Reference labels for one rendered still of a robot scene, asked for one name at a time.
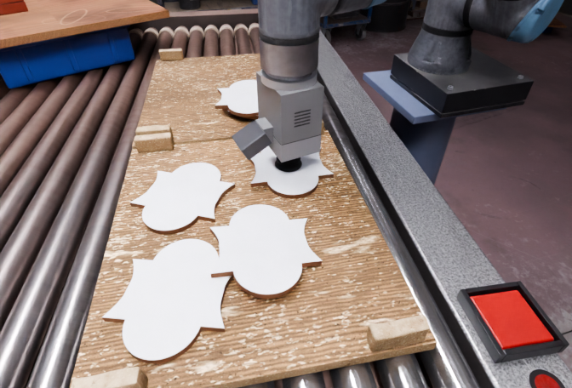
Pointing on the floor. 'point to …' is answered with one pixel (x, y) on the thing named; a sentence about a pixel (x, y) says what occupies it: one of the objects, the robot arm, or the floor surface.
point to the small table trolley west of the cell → (346, 25)
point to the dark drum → (390, 11)
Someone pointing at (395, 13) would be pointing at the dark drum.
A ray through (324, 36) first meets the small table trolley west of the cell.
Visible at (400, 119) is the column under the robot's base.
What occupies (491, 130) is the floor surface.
